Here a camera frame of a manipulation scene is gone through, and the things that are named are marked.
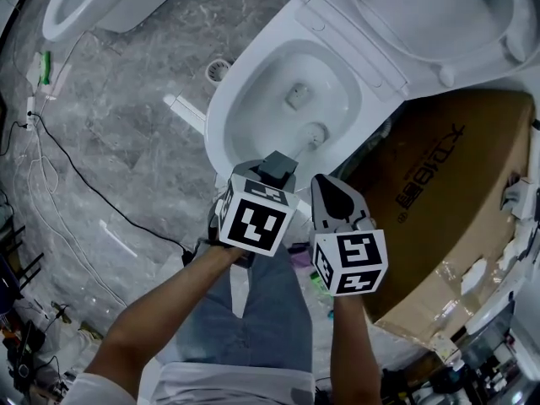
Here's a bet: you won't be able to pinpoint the person's right forearm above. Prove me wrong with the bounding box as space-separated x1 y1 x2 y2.
330 292 384 405

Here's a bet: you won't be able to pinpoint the person's blue jeans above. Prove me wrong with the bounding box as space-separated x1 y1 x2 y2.
175 242 316 374

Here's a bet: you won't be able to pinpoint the purple plastic piece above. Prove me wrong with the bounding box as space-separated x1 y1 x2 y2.
294 251 314 276

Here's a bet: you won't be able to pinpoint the white packet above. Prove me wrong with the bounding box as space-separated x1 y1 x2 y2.
25 52 43 86

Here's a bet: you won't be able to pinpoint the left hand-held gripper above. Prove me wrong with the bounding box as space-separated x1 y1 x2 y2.
213 159 301 257

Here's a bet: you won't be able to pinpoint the black cable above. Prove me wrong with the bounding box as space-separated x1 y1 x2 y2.
0 111 191 265

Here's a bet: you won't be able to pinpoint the white toilet brush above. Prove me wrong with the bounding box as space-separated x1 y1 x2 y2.
256 120 331 192

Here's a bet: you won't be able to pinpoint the white caulking gun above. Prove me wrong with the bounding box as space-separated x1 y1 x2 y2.
500 176 540 224

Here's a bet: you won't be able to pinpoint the white power strip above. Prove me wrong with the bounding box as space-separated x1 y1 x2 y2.
24 94 38 133

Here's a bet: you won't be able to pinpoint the flat white tissue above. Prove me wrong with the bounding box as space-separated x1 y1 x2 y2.
460 258 491 298

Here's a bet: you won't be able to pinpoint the white tankless toilet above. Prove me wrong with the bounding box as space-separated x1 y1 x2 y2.
202 0 540 196

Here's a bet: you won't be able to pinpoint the person's left forearm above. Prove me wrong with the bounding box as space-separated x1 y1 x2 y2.
84 242 254 390

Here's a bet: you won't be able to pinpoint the crumpled white tissue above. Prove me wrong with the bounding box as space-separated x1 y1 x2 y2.
499 234 529 273

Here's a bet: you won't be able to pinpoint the large cardboard box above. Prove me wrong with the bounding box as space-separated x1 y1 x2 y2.
342 89 537 348

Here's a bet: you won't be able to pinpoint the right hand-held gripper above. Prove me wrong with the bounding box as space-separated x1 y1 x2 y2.
309 174 389 298

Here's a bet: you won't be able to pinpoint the white toilet with tank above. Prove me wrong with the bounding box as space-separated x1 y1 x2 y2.
40 0 193 44

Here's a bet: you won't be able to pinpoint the black metal rack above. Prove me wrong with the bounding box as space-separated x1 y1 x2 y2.
0 224 46 293

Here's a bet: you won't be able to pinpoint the person's white shirt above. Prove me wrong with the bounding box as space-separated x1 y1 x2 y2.
58 359 316 405

